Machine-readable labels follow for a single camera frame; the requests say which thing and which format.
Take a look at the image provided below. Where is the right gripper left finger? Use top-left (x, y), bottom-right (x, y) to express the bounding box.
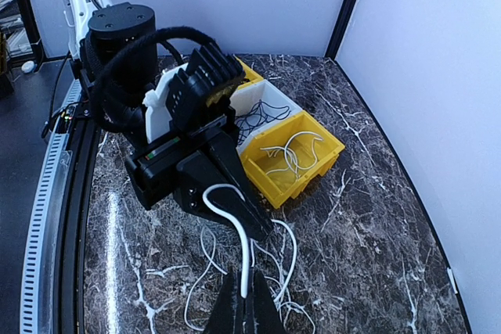
top-left (203, 270), bottom-right (244, 334)

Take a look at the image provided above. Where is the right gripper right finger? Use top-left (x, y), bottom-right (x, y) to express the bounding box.
top-left (244, 269), bottom-right (286, 334)

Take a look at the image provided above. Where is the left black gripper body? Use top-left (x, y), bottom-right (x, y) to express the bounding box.
top-left (125, 113), bottom-right (241, 219)

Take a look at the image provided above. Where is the white cable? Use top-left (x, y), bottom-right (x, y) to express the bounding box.
top-left (260, 130), bottom-right (326, 178)
top-left (182, 183), bottom-right (316, 334)

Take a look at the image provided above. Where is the purple cable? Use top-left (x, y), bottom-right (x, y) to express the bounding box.
top-left (234, 101), bottom-right (293, 143)

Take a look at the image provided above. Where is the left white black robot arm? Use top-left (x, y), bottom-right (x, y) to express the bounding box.
top-left (64, 0), bottom-right (272, 241)

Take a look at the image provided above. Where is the white plastic bin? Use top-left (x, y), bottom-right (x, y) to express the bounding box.
top-left (231, 80), bottom-right (302, 155)

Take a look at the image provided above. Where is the yellow bin near back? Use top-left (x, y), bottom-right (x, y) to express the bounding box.
top-left (240, 110), bottom-right (345, 209)

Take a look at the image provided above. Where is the yellow bin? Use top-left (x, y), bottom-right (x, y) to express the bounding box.
top-left (240, 110), bottom-right (345, 209)
top-left (235, 56), bottom-right (264, 90)

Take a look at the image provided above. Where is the yellow bin near front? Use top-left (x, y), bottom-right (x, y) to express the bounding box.
top-left (235, 56), bottom-right (264, 90)

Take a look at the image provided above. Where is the black front rail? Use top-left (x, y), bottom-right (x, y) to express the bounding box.
top-left (52, 103), bottom-right (101, 333)

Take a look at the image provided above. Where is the white slotted cable duct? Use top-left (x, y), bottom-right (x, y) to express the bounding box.
top-left (19, 80), bottom-right (82, 333)

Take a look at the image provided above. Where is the right black frame post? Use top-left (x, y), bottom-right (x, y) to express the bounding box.
top-left (325, 0), bottom-right (357, 60)

